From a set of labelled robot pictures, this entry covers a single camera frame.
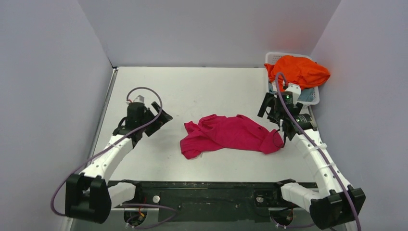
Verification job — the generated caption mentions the magenta t-shirt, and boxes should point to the magenta t-shirt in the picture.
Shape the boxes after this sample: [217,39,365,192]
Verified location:
[180,114,284,159]

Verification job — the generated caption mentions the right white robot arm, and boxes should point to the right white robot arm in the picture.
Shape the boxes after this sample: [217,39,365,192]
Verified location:
[257,91,366,231]

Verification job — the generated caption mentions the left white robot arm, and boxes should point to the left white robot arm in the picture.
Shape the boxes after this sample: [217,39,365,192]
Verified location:
[65,102,173,224]

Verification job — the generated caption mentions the light blue t-shirt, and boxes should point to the light blue t-shirt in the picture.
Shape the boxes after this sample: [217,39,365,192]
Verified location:
[268,82,319,105]

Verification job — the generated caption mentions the white plastic laundry basket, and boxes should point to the white plastic laundry basket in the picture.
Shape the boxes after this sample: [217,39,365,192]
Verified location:
[265,51,319,105]

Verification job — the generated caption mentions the orange t-shirt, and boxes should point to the orange t-shirt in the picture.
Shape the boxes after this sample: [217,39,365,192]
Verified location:
[264,55,331,90]

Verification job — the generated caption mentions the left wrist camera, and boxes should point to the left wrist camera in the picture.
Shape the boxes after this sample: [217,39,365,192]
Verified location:
[126,95,145,104]

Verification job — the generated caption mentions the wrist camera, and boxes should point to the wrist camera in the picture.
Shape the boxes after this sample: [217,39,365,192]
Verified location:
[285,83,302,103]
[126,95,145,104]

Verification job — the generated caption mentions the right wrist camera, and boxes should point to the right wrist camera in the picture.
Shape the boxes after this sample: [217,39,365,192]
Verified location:
[285,83,302,103]

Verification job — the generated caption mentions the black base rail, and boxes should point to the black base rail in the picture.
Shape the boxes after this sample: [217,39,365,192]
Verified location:
[117,181,296,225]

